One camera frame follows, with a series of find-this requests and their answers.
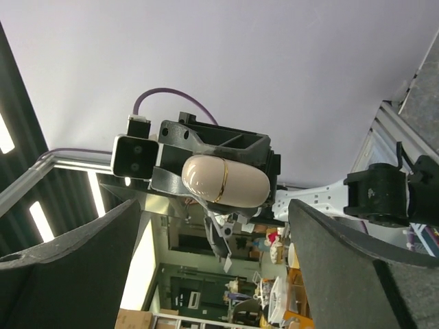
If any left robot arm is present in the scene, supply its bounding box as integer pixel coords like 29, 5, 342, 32
151, 112, 438, 227

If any pink earbud charging case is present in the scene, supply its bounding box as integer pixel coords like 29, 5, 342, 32
181, 155, 271, 208

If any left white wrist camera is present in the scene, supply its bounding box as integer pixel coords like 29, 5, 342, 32
110, 114, 159, 180

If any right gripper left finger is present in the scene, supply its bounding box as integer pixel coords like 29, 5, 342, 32
1, 199, 141, 328

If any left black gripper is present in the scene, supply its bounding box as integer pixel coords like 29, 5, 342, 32
150, 112, 281, 219

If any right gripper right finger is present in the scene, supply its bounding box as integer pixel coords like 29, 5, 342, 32
288, 199, 438, 328

